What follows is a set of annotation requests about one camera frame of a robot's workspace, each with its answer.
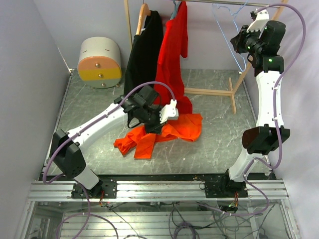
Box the black t shirt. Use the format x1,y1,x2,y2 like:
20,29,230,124
124,11,163,95

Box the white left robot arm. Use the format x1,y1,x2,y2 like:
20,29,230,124
42,83,178,198

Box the round pastel drawer cabinet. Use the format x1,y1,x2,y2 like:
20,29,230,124
77,37,122,89

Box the wooden clothes rack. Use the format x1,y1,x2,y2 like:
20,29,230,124
124,0,284,114

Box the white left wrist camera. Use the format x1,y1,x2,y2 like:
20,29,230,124
159,100,179,123

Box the light blue wire hanger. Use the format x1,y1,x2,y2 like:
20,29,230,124
212,1,249,72

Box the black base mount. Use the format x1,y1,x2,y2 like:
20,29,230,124
204,180,248,198
71,178,117,199

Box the tangled cables under table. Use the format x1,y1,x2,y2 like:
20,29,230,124
104,201,270,239

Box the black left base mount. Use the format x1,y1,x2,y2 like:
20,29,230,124
71,178,117,199

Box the wooden clothes hanger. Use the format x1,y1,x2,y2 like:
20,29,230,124
136,3,151,35

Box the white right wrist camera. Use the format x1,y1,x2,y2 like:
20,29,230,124
246,10,269,33

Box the teal hanger under red shirt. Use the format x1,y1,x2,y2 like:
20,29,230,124
170,0,181,20

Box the orange t shirt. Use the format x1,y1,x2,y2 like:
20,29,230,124
113,114,203,159

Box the aluminium rail frame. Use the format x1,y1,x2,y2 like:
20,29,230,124
27,180,289,202

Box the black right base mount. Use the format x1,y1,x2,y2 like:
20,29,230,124
204,180,248,198

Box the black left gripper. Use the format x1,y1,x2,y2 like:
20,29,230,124
139,107,168,136

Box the red t shirt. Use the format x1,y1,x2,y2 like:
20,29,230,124
156,1,193,114

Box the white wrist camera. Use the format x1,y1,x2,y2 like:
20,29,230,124
159,100,179,123
246,10,269,33

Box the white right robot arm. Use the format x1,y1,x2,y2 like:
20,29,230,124
219,19,290,197

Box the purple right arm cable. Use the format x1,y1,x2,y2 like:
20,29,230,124
216,2,306,217

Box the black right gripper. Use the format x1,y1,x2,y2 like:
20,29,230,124
230,24,264,56

